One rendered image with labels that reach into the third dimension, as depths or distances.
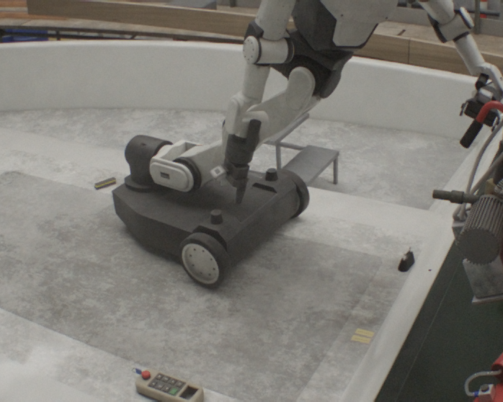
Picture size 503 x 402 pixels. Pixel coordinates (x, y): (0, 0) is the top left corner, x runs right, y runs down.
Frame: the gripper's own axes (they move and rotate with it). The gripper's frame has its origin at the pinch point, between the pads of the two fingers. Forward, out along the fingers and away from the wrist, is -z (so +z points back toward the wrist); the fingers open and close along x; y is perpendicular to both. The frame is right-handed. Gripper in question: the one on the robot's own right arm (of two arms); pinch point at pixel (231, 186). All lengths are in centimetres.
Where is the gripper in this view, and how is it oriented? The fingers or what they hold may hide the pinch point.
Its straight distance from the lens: 228.2
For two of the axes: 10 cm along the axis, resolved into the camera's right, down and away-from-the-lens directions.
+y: 8.7, -1.0, 4.8
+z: 1.9, -8.3, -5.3
